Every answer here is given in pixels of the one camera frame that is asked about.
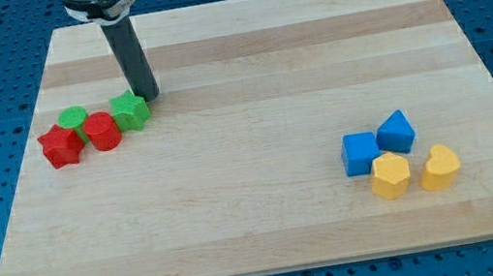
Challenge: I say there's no yellow heart block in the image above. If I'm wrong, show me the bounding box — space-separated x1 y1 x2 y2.
419 143 461 192

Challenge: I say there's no red cylinder block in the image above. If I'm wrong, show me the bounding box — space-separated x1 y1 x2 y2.
82 111 122 152

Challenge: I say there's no red star block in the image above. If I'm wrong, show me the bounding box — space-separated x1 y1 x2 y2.
37 124 85 169

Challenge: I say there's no blue cube block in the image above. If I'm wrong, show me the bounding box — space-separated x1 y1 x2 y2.
341 132 381 177

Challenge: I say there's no blue triangular prism block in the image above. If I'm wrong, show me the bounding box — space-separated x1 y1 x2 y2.
376 109 416 154

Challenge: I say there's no yellow hexagon block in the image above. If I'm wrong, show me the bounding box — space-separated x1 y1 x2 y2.
370 152 411 199

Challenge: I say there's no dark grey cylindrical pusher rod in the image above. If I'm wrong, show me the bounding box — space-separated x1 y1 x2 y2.
102 16 160 102

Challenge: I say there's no green star block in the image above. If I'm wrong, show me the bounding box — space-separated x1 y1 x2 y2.
108 90 151 132

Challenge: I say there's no light wooden board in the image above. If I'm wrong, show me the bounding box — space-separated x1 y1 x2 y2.
0 0 493 276

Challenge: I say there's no green cylinder block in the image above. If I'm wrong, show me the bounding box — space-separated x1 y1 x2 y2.
57 106 89 143

